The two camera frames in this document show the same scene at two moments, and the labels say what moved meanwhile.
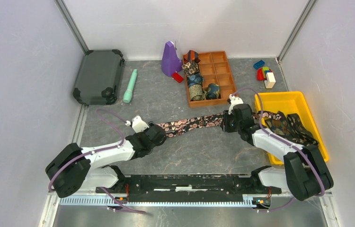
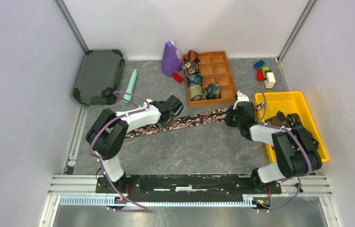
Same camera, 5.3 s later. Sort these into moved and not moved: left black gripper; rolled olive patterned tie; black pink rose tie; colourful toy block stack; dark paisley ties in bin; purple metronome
Moved: black pink rose tie; left black gripper
Not moved: rolled olive patterned tie; colourful toy block stack; purple metronome; dark paisley ties in bin
